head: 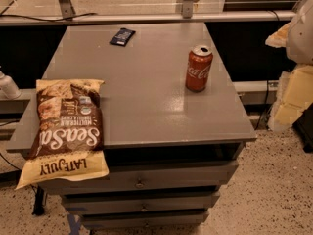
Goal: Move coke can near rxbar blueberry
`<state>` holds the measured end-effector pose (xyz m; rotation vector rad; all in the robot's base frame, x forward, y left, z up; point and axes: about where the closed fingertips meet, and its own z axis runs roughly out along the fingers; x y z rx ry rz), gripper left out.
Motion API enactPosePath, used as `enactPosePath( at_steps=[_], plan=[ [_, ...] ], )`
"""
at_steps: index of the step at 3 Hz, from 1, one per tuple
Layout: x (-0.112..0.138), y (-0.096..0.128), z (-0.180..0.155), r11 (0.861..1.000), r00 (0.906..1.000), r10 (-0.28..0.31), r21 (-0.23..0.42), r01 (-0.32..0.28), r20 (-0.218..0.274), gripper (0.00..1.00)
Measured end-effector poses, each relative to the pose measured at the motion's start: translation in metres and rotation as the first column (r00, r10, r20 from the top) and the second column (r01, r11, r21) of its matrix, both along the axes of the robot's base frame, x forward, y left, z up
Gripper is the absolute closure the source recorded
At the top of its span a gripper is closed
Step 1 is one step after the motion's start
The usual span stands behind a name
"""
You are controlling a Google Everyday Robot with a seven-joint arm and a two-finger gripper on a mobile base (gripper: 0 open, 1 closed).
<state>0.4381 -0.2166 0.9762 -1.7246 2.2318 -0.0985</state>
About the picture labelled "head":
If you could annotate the white pipe on left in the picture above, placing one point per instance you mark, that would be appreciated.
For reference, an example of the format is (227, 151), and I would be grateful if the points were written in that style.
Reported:
(9, 87)

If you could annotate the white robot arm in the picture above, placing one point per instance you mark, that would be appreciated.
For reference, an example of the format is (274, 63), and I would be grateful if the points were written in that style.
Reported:
(299, 47)

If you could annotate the dark blue rxbar wrapper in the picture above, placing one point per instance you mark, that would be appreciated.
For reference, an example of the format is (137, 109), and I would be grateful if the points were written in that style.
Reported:
(122, 37)

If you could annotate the red coke can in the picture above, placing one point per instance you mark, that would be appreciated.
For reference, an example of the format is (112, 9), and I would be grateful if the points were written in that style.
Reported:
(199, 64)

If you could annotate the brown tortilla chips bag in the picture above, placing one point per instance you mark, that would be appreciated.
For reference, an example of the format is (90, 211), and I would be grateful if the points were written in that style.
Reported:
(70, 141)

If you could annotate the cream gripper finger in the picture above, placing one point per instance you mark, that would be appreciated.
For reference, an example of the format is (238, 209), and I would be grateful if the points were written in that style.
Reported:
(279, 38)
(294, 96)

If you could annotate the metal frame rail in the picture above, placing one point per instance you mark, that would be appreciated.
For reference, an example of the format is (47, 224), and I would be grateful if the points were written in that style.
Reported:
(76, 12)

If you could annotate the grey drawer cabinet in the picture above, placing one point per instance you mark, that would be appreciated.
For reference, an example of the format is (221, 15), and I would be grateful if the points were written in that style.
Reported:
(168, 149)

